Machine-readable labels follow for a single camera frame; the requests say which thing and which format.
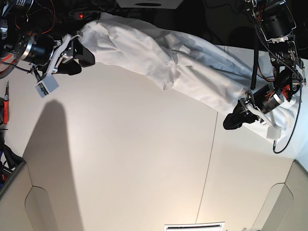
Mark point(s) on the black power strip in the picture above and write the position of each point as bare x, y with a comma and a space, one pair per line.
84, 15

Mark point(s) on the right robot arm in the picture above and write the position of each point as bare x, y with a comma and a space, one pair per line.
32, 32

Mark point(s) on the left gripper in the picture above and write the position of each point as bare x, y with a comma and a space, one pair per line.
265, 99

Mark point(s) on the black bag at left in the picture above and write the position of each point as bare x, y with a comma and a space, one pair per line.
11, 163

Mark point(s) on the white vent grille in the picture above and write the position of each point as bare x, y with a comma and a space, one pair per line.
218, 226

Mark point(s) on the white t-shirt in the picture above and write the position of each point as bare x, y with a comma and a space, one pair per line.
171, 59

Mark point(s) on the orange grey pliers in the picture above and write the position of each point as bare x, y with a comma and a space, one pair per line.
5, 70

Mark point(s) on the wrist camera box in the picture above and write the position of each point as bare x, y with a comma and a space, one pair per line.
274, 133
46, 86

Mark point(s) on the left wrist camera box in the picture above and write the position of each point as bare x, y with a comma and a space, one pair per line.
274, 133

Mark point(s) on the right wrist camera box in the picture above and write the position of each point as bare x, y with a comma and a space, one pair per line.
46, 86

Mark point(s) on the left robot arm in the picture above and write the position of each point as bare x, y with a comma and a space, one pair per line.
274, 26

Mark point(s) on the red handled cutter tool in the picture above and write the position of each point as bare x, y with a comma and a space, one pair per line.
6, 105

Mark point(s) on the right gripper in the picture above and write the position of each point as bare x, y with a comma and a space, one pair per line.
39, 51

